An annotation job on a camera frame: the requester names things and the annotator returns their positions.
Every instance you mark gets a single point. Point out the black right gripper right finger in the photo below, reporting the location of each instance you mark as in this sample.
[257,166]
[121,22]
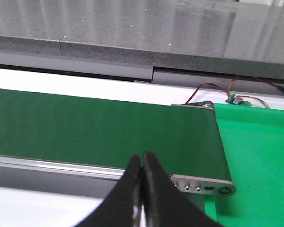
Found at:
[164,205]

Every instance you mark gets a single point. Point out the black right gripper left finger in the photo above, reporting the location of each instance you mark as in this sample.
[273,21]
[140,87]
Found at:
[123,205]

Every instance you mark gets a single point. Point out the green conveyor belt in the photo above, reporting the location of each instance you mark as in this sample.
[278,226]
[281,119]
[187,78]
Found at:
[186,140]

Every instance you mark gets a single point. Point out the bright green mat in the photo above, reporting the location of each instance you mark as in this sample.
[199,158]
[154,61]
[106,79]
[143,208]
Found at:
[253,140]

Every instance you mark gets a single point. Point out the small green circuit board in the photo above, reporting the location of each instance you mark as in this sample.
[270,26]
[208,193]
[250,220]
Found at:
[236,100]

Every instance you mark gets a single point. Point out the grey stone counter ledge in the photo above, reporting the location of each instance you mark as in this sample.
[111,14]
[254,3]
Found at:
[114,36]

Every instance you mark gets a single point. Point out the aluminium conveyor frame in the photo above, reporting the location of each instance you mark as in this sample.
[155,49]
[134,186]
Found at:
[90,180]

